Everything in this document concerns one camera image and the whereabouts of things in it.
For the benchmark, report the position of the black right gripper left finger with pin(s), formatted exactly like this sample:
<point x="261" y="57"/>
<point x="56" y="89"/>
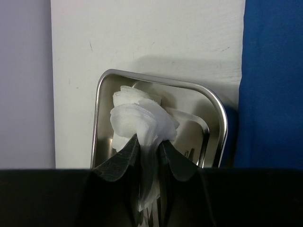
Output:
<point x="111" y="194"/>

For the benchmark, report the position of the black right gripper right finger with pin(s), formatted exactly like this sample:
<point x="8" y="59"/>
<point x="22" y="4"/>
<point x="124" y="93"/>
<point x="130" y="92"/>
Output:
<point x="184" y="199"/>

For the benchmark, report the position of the stainless steel tray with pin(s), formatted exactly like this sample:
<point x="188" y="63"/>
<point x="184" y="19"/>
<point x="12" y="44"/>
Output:
<point x="203" y="123"/>

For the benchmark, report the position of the blue surgical drape cloth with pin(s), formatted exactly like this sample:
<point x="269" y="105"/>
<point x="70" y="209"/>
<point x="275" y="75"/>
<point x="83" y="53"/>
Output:
<point x="270" y="106"/>

